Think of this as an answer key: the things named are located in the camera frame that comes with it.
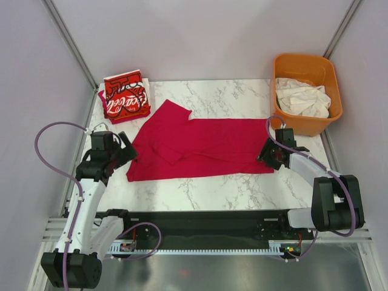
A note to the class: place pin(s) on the white slotted cable duct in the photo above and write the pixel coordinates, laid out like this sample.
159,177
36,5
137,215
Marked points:
274,248

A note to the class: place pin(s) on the red Coca-Cola folded shirt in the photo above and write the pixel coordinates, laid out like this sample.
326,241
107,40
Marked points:
130,83

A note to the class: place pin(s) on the white crumpled cloth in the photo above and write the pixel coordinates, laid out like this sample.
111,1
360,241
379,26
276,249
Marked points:
302,99

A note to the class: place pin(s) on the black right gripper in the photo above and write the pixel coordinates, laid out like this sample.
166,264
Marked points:
264,154

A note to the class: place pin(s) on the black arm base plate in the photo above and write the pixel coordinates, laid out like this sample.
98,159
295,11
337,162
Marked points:
235,229

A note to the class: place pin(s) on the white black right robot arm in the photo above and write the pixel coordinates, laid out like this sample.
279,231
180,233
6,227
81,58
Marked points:
336,199

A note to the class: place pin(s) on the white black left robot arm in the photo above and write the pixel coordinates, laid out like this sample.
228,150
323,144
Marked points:
76,261

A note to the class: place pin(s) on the aluminium corner post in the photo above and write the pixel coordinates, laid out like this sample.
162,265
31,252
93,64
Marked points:
69,41
342,27

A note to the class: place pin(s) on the right aluminium corner post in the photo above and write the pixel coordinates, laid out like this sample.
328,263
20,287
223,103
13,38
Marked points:
342,27

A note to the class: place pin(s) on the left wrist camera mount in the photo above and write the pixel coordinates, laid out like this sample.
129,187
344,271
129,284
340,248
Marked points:
102,126

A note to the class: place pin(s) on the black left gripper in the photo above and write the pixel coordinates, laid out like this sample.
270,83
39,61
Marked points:
131,153

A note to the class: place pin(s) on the crimson red t-shirt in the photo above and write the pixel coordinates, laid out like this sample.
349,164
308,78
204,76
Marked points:
172,145

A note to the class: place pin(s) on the orange plastic basket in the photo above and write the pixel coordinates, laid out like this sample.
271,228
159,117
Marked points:
314,70

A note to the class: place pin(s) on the left aluminium corner post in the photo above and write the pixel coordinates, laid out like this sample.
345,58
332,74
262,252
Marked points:
69,41

